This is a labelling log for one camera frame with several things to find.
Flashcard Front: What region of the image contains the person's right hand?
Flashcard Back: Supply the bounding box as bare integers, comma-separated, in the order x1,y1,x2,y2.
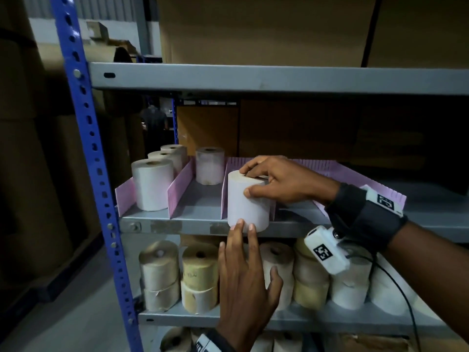
238,155,341,206

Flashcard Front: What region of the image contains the black right wristband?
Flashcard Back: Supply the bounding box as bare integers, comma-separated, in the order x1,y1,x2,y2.
324,183,408,253

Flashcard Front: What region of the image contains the orange-brown cardboard box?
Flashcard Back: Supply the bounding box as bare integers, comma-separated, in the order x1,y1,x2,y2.
177,106,239,158

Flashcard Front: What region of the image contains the small brown cardboard box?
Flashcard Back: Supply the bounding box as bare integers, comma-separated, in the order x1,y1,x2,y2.
86,22,109,43

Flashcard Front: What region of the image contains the person's left hand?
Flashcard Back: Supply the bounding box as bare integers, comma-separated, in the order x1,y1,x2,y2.
216,219,283,352

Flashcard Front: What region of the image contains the person's right forearm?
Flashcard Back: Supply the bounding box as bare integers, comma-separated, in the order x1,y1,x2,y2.
388,221,469,345

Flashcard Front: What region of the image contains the black left wristband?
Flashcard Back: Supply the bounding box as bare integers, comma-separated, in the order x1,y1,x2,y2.
205,328,235,352

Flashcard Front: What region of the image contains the white marker tag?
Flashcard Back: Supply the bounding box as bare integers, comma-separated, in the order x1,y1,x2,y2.
194,333,222,352
361,185,404,217

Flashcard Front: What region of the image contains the stack of large brown rolls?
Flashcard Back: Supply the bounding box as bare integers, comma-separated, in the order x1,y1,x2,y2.
0,0,147,290

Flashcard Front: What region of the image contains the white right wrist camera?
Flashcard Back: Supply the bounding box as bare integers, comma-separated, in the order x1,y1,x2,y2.
304,226,351,275

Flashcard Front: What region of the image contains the black wristband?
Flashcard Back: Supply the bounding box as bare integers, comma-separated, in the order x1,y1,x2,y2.
324,183,408,253
205,328,235,352

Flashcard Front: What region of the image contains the blue perforated rack post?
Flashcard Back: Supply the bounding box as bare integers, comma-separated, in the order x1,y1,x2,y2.
171,98,179,145
49,0,144,352

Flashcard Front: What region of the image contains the row of white paper rolls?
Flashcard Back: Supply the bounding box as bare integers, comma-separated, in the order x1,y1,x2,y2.
139,238,440,316
159,326,305,352

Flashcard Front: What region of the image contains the brown paper package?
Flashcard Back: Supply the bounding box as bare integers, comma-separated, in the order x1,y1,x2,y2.
329,333,409,352

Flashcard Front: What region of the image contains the black pallet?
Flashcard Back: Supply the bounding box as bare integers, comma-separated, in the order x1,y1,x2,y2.
33,230,103,303

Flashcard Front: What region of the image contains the black camera cable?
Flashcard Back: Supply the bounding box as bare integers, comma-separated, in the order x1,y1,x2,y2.
348,252,422,352

